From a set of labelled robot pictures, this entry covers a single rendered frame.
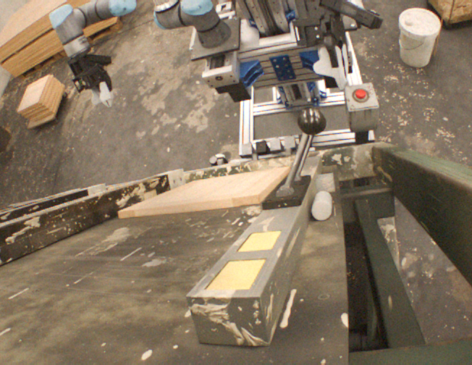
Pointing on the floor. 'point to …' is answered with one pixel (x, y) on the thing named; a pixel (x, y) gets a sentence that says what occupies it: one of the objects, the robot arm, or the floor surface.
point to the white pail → (418, 35)
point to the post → (361, 144)
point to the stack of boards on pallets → (39, 37)
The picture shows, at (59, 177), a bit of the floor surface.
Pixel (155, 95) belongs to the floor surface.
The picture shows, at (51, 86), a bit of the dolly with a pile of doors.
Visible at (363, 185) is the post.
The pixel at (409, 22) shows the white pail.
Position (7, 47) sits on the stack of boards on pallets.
